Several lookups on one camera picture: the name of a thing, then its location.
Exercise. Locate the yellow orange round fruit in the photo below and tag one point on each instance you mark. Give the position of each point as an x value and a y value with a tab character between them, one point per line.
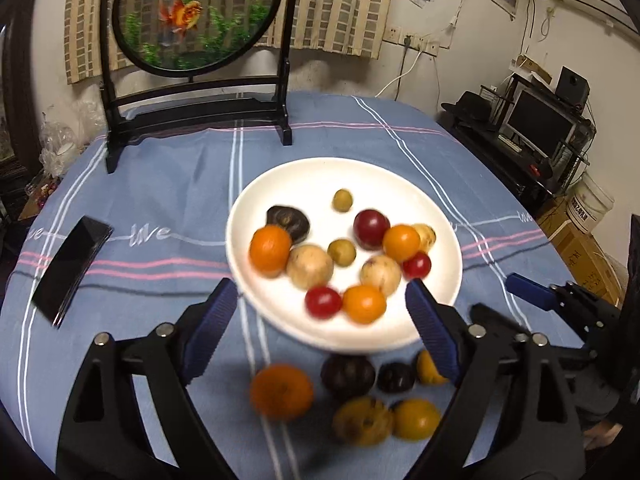
427	367
416	419

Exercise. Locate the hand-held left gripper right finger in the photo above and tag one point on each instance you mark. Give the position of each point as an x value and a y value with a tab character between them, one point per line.
432	330

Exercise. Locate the small orange fruit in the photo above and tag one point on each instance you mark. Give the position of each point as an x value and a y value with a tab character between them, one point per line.
270	250
401	242
364	303

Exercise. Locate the black smartphone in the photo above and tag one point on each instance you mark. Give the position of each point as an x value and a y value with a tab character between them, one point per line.
70	270

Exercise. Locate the tan round fruit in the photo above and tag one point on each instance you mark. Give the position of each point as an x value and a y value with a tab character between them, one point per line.
381	273
310	266
428	235

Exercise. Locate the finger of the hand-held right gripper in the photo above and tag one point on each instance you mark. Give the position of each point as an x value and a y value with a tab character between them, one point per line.
487	312
530	290

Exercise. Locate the beige checked curtain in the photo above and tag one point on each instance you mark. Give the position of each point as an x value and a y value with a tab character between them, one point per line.
340	10

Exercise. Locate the brownish yellow round fruit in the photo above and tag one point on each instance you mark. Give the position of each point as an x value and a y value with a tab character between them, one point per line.
362	420

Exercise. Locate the dark computer desk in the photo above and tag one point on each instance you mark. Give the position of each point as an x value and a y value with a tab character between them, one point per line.
500	160

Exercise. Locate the small cardboard box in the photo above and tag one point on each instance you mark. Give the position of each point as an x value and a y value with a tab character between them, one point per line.
532	67

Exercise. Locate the blue plaid tablecloth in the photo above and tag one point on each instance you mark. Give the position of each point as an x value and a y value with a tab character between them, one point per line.
165	185

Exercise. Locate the small yellow green fruit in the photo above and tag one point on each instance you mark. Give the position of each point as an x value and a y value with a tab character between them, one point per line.
342	251
342	200

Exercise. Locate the person's right forearm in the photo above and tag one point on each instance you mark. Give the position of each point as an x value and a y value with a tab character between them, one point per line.
602	435

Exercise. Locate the dark purple round fruit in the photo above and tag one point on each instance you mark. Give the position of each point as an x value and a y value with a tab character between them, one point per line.
348	376

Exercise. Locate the white round plate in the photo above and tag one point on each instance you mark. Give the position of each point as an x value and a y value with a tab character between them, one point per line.
300	185

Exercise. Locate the dark brown wrinkled fruit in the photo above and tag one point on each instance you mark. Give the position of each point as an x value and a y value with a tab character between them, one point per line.
290	220

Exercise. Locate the red cherry tomato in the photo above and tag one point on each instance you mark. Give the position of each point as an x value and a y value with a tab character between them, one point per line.
322	302
417	265

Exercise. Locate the black speaker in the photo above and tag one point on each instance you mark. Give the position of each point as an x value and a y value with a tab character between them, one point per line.
572	85

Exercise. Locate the clear plastic bag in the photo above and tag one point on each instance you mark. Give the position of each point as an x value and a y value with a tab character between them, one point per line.
60	145

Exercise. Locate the white plastic bucket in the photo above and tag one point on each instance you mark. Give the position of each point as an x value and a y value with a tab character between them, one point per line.
592	202

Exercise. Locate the dark wooden cabinet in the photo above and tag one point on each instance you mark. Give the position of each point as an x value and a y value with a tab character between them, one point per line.
20	110

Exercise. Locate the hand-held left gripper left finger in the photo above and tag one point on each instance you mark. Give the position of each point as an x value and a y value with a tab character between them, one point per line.
210	330

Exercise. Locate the white wall power outlet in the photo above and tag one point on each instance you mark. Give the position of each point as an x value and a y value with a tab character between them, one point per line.
412	41

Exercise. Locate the dark red plum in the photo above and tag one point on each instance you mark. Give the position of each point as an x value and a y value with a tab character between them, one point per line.
371	228

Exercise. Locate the black hat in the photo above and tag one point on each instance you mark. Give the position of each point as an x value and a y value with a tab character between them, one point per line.
467	106

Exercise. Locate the cardboard boxes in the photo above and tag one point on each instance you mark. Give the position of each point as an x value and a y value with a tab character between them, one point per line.
585	255

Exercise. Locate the computer monitor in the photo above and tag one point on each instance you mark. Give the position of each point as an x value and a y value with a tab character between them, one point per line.
540	120

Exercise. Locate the small dark purple fruit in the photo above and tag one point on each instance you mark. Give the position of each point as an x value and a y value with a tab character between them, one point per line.
396	377

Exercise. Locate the goldfish screen on black stand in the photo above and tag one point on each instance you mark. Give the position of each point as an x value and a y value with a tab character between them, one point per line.
200	107

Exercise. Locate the large orange mandarin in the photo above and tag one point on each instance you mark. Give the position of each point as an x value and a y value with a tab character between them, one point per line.
281	392

